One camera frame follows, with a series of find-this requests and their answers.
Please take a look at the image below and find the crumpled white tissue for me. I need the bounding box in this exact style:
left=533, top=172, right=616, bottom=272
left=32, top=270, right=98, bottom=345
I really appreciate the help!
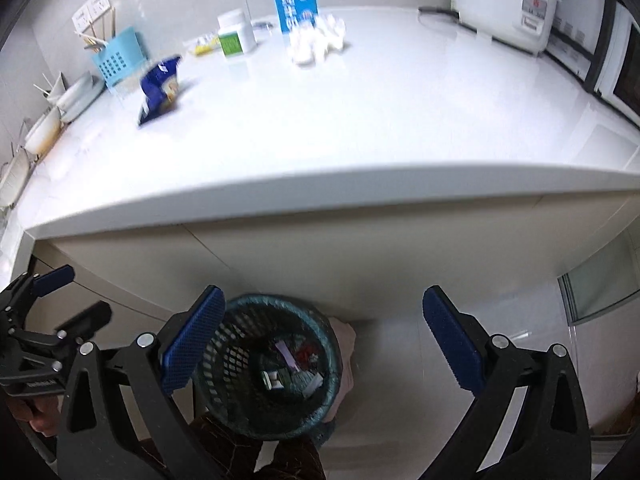
left=289, top=14, right=347, bottom=67

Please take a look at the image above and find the black power cord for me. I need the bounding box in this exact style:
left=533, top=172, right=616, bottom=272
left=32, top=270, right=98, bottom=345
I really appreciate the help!
left=417, top=6, right=461, bottom=23

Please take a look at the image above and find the yellow silver snack packet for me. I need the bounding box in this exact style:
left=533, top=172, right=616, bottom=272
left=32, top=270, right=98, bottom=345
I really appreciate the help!
left=189, top=34, right=221, bottom=56

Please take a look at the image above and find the green white carton box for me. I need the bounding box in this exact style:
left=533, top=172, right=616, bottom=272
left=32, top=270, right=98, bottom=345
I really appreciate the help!
left=262, top=367, right=291, bottom=391

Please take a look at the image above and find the blue snack wrapper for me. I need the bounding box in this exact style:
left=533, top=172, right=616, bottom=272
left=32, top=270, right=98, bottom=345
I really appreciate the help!
left=137, top=54, right=182, bottom=128

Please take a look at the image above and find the blue white milk carton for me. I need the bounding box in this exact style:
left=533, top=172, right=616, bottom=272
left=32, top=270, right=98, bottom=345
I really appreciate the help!
left=271, top=0, right=319, bottom=35

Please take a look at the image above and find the blue plastic chopstick holder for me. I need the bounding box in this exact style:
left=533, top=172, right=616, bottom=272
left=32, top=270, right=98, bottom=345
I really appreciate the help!
left=91, top=26, right=148, bottom=93

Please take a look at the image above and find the bundle of wooden chopsticks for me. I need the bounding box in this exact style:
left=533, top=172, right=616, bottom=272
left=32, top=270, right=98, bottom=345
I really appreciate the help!
left=75, top=7, right=118, bottom=51

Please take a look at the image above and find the teal mesh wastebasket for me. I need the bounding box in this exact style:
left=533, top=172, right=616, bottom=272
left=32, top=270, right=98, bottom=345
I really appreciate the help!
left=192, top=294, right=343, bottom=441

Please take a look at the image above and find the stack of white plates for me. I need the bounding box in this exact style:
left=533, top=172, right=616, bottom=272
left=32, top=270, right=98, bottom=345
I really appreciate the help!
left=57, top=72, right=106, bottom=123

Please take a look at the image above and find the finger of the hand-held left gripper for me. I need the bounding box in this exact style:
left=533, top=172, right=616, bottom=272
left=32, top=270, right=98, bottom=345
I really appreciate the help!
left=12, top=302, right=112, bottom=349
left=0, top=265, right=76, bottom=313

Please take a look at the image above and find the white utensil cup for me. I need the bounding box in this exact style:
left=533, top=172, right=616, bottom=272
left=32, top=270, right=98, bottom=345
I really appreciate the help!
left=34, top=71, right=66, bottom=106

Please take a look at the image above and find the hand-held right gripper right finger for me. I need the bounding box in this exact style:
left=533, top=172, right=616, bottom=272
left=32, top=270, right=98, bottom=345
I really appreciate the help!
left=422, top=285, right=593, bottom=480

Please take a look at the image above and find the black metal rack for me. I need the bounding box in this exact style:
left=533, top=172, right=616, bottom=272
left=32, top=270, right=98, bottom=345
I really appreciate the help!
left=582, top=0, right=640, bottom=96

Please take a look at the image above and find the white flowered rice cooker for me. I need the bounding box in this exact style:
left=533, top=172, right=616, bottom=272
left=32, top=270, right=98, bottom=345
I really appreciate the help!
left=451, top=0, right=560, bottom=56

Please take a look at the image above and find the white microwave oven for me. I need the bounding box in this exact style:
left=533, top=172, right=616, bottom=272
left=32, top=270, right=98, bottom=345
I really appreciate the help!
left=545, top=0, right=640, bottom=126

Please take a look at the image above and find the person's left hand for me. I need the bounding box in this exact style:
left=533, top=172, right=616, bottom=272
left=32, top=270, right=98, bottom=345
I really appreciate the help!
left=12, top=394, right=62, bottom=438

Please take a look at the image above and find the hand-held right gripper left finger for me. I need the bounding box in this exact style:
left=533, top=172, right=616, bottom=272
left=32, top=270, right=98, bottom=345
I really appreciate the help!
left=56, top=285, right=227, bottom=480

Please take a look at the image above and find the large white bowl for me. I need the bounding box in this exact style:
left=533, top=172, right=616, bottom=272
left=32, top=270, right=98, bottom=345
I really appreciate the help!
left=24, top=106, right=63, bottom=153

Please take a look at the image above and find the purple sachet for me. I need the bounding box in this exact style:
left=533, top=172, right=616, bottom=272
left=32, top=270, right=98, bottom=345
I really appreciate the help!
left=274, top=340, right=297, bottom=368

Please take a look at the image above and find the white green-label pill bottle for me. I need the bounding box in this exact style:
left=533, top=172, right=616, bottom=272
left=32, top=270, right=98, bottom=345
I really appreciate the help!
left=217, top=9, right=258, bottom=57

